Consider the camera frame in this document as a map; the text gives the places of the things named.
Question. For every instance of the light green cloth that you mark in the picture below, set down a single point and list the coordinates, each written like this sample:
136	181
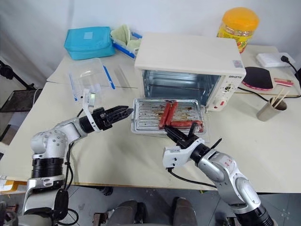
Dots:
123	33

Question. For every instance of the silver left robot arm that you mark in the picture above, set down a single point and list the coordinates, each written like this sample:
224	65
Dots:
58	136

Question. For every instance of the dark grey rounded shape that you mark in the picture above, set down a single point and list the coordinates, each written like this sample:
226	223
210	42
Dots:
184	212
127	213

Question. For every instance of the black red table tennis paddle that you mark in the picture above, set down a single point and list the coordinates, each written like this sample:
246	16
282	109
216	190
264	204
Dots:
257	77

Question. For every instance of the grey metal cup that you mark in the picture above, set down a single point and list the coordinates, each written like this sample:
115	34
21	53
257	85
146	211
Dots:
268	113

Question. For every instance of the cyan fabric pouch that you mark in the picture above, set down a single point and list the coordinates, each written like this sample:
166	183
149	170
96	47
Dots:
89	43

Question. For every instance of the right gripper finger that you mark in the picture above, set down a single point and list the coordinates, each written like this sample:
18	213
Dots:
175	135
193	131

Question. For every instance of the clear box with blue clips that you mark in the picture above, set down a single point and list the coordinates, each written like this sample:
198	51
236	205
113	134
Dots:
124	50

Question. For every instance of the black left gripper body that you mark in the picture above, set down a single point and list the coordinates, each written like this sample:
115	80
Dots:
103	118

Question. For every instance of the empty clear box blue clips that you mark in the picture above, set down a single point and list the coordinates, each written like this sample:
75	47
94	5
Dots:
89	73

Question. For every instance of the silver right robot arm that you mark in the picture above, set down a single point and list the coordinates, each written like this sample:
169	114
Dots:
235	183

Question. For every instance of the black tripod stand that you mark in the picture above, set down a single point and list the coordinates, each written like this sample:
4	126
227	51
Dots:
18	100

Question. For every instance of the silver metal baking tray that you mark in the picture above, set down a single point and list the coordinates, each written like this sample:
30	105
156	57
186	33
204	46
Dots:
145	117

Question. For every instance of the yellow lidded snack jar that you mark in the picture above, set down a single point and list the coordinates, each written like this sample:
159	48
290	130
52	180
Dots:
240	26

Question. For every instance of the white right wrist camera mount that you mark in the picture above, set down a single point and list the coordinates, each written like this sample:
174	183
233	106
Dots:
178	155

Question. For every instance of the white toaster oven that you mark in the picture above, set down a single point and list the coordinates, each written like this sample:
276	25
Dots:
188	54

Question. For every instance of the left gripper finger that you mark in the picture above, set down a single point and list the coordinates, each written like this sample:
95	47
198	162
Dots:
117	109
123	115

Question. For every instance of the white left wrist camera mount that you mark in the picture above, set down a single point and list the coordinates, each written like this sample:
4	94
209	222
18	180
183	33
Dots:
90	99

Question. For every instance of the red sausage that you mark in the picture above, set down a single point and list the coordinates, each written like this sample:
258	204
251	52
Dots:
171	112
164	115
181	124

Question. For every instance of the white power strip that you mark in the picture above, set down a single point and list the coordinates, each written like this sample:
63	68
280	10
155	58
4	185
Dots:
265	59

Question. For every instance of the wooden chopstick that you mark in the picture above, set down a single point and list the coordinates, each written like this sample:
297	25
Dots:
282	98
277	97

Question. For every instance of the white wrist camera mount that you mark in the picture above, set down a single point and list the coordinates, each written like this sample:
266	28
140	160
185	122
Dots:
90	99
178	155

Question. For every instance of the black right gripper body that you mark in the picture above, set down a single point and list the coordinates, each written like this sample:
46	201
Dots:
187	142

